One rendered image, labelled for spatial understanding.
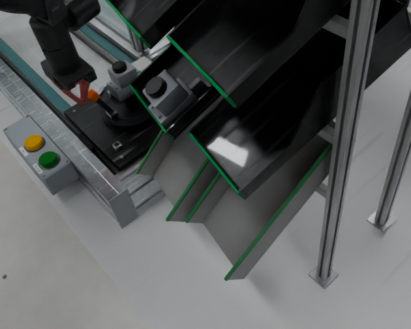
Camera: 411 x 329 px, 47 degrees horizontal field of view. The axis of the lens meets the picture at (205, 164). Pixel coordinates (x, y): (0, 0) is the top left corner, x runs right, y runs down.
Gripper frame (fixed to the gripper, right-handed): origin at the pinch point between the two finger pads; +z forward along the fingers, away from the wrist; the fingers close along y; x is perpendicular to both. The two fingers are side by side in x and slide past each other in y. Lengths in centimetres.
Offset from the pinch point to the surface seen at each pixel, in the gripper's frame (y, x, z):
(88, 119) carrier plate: 4.8, -0.9, 9.3
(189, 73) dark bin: -27.1, -9.6, -16.3
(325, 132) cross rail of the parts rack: -50, -13, -17
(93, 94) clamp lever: -1.2, -2.3, -0.8
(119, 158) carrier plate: -10.4, 0.5, 9.2
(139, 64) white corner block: 9.5, -19.1, 7.4
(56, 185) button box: -2.4, 13.2, 13.7
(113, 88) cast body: -0.9, -7.0, 0.8
